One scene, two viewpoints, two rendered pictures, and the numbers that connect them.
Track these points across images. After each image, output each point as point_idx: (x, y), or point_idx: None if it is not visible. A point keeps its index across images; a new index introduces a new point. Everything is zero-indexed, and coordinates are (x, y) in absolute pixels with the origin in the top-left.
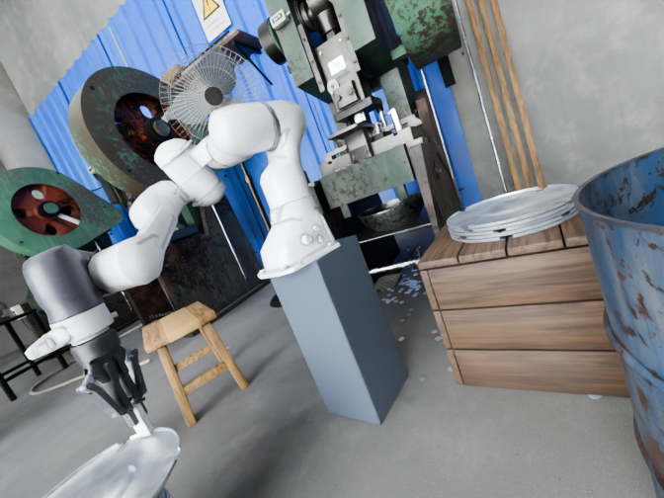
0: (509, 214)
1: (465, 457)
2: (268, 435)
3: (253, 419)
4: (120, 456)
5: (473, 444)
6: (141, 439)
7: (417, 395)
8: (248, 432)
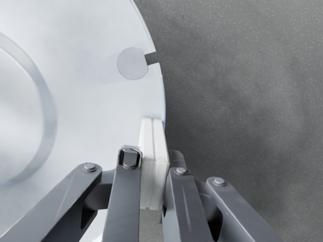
0: None
1: None
2: (262, 154)
3: (321, 115)
4: (96, 84)
5: None
6: (141, 121)
7: None
8: (291, 113)
